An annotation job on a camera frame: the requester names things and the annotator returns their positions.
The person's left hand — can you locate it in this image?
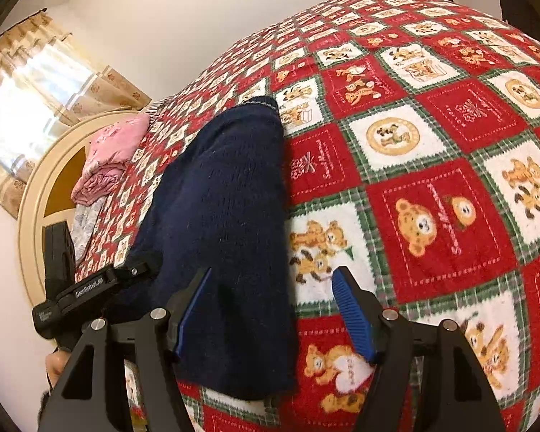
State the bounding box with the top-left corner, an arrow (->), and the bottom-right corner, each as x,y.
44,348 -> 75,394

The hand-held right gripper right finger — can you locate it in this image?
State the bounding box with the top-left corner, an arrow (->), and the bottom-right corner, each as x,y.
332,266 -> 507,432

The cream wooden headboard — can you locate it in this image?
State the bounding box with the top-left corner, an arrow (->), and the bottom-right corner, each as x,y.
17,109 -> 142,309

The grey floral cloth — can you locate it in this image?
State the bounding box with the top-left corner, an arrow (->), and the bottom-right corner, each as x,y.
69,198 -> 104,257

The pink folded quilt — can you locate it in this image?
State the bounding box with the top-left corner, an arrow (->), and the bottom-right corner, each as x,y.
70,112 -> 151,205

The beige patterned curtain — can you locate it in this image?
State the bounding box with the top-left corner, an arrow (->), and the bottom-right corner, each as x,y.
0,11 -> 153,220

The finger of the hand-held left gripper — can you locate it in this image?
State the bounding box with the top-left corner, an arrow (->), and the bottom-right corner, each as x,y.
112,252 -> 163,282

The red bear printed blanket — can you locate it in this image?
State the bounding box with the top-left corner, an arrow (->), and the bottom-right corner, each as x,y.
74,0 -> 540,432

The navy brown patterned knit sweater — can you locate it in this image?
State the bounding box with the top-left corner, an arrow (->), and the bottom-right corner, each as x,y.
103,95 -> 300,401

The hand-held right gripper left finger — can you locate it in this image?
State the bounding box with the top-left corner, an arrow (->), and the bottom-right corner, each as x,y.
38,266 -> 213,432

